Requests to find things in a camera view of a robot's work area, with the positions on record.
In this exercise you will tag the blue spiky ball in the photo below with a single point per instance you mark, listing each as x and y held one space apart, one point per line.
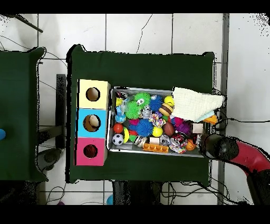
144 127
156 103

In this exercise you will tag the yellow ball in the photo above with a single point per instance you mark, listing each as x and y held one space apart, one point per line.
157 131

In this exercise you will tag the blue round object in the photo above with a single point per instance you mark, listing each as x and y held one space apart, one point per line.
2 134

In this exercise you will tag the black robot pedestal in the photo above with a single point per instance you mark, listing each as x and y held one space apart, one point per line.
135 192

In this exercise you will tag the shallow mesh bin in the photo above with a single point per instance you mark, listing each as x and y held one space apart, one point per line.
130 148

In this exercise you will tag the green spiky ball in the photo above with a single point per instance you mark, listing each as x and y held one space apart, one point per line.
142 99
132 109

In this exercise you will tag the wooden box three holes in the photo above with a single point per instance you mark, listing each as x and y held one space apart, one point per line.
99 103

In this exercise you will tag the wooden burger toy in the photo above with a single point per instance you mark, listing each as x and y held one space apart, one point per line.
166 109

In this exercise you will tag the black upright panel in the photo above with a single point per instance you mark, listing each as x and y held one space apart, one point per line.
61 105

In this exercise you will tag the cream waffle cloth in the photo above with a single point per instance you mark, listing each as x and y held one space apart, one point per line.
192 103

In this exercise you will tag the small soccer ball toy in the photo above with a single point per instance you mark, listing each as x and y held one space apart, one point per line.
118 139

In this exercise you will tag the blue object on floor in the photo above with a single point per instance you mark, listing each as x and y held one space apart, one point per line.
110 200

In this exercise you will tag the long orange toy brick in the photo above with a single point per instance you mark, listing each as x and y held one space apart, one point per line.
156 148

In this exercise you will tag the thin dark rod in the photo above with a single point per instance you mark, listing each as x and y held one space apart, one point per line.
27 24

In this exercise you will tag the green cloth side table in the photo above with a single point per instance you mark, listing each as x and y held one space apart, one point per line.
16 116

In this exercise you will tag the red ball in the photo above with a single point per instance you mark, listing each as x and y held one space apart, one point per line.
118 127

